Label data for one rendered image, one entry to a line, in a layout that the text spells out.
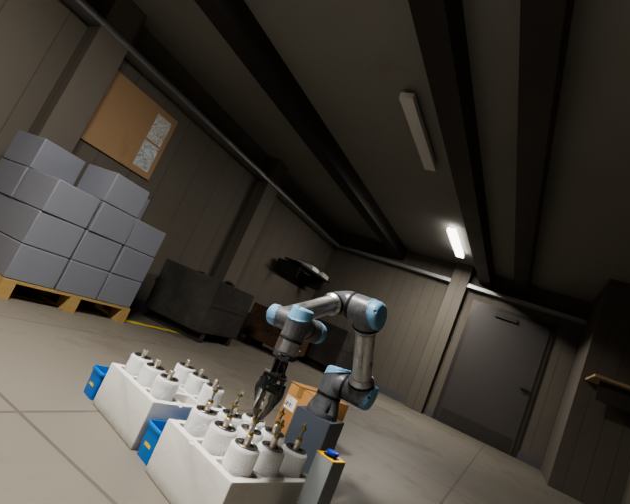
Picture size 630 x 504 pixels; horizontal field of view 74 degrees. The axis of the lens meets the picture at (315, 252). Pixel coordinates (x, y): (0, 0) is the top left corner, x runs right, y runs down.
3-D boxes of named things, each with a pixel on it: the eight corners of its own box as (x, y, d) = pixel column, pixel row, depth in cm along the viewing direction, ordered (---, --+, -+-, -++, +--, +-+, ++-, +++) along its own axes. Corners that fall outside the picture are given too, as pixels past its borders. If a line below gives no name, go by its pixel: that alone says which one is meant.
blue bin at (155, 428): (199, 454, 171) (212, 425, 173) (213, 469, 163) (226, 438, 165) (132, 451, 150) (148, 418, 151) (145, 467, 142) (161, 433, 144)
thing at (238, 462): (204, 491, 128) (229, 434, 131) (233, 500, 130) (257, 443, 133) (207, 509, 119) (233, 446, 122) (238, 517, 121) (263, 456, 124)
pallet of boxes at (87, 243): (72, 294, 411) (126, 191, 429) (124, 323, 379) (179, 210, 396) (-62, 261, 309) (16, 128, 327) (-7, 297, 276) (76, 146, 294)
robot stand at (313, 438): (288, 465, 201) (313, 405, 206) (319, 486, 192) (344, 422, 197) (270, 470, 185) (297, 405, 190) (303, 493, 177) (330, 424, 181)
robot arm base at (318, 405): (314, 406, 204) (322, 387, 205) (341, 421, 196) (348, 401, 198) (300, 406, 191) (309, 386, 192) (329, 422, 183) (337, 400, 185)
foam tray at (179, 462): (231, 471, 167) (249, 428, 170) (295, 535, 140) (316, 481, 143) (144, 470, 140) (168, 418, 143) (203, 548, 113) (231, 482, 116)
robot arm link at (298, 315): (320, 315, 135) (308, 309, 128) (307, 347, 133) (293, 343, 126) (301, 307, 139) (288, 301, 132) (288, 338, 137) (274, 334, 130)
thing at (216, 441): (201, 493, 126) (226, 434, 129) (180, 475, 131) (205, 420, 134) (220, 488, 134) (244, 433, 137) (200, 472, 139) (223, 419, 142)
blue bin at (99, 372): (140, 398, 206) (151, 374, 208) (150, 408, 199) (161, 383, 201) (80, 389, 184) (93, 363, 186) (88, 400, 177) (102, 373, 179)
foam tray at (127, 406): (168, 411, 204) (185, 376, 207) (213, 453, 178) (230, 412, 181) (91, 402, 176) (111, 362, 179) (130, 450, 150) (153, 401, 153)
